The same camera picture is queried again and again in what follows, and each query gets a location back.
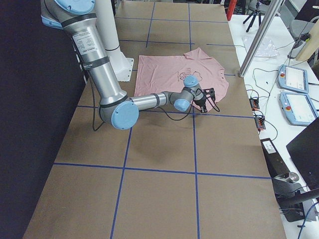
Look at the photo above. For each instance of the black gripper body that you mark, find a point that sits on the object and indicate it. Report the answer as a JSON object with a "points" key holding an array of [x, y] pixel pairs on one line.
{"points": [[199, 101]]}

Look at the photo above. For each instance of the pink Snoopy t-shirt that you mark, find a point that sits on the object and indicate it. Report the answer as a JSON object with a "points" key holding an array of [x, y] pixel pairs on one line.
{"points": [[167, 73]]}

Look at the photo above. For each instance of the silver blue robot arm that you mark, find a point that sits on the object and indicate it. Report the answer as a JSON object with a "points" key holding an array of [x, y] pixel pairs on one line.
{"points": [[91, 26]]}

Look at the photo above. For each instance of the upper orange black connector block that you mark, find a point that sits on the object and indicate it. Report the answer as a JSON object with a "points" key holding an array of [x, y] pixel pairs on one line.
{"points": [[254, 103]]}

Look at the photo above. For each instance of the orange black connector block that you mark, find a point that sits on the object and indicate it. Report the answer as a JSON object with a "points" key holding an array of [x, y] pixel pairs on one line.
{"points": [[254, 103], [260, 122]]}

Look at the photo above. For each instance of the lower orange black connector block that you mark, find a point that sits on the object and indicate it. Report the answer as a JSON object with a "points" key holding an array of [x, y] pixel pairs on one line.
{"points": [[260, 122]]}

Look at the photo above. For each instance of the clear plastic bag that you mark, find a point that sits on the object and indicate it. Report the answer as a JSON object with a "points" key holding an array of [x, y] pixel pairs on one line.
{"points": [[266, 49]]}

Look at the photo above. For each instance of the far blue teach pendant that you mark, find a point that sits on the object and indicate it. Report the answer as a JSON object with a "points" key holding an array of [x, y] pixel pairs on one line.
{"points": [[293, 79]]}

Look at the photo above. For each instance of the blue teach pendant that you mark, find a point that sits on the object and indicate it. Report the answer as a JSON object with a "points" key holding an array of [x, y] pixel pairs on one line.
{"points": [[293, 79], [298, 108]]}

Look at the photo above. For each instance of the black box with label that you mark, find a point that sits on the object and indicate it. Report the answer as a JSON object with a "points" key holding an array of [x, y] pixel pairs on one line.
{"points": [[275, 163]]}

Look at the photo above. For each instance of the near blue teach pendant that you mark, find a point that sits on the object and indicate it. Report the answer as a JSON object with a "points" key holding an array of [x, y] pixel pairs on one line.
{"points": [[298, 108]]}

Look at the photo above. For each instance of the red cylinder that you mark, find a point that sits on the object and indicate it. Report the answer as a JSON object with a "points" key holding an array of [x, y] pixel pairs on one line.
{"points": [[230, 10]]}

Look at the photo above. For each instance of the black monitor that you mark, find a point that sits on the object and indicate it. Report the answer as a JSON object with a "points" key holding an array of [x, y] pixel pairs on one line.
{"points": [[304, 153]]}

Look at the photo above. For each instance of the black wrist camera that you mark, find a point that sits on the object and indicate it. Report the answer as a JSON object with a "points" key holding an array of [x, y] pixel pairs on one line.
{"points": [[209, 93]]}

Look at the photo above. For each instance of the black camera tripod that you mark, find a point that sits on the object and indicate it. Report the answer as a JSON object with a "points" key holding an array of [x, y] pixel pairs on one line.
{"points": [[253, 15]]}

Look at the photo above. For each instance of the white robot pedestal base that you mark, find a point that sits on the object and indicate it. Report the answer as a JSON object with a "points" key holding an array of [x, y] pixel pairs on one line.
{"points": [[106, 26]]}

